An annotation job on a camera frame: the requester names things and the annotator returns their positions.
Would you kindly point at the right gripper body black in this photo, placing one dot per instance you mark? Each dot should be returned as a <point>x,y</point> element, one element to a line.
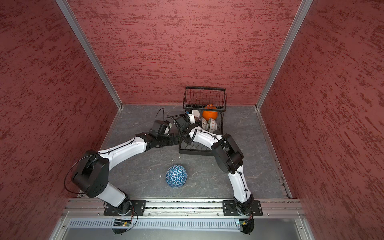
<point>183,136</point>

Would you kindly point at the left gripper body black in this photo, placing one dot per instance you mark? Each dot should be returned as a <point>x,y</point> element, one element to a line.
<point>168,140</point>

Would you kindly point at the red patterned bowl underneath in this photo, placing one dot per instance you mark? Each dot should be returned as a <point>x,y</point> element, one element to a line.
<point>204,123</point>

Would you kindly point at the orange plastic bowl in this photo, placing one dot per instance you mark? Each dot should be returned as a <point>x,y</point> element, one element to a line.
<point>210,112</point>

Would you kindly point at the green patterned ceramic bowl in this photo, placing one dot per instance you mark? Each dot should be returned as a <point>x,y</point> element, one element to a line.
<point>213,126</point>

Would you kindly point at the white pink bowl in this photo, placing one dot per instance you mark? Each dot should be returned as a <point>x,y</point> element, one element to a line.
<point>196,114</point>

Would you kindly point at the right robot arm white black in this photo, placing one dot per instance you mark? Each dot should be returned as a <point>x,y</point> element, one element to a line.
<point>227,154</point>

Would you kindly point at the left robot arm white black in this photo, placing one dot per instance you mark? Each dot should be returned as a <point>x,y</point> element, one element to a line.
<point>92,173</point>

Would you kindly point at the blue patterned ceramic bowl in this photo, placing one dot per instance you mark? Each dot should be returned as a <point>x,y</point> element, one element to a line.
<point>176,176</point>

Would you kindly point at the left corner aluminium profile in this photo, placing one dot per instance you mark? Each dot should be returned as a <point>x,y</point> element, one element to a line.
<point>79,33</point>

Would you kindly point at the corner aluminium profile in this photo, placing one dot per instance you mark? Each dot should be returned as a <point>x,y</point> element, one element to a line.
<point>290,37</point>
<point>79,33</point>

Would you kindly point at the right corner aluminium profile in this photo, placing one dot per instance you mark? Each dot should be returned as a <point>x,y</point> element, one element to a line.
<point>290,37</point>

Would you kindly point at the black wire dish rack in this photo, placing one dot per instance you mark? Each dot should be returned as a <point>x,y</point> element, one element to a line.
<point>196,98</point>

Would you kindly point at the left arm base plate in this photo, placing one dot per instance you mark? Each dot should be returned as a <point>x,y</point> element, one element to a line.
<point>132,207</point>

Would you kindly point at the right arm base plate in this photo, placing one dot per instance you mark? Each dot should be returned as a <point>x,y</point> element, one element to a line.
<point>233,208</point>

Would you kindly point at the white perforated cable duct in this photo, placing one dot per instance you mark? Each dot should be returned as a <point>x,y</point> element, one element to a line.
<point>167,224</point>

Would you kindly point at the aluminium mounting rail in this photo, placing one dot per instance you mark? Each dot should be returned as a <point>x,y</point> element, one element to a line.
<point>185,208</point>

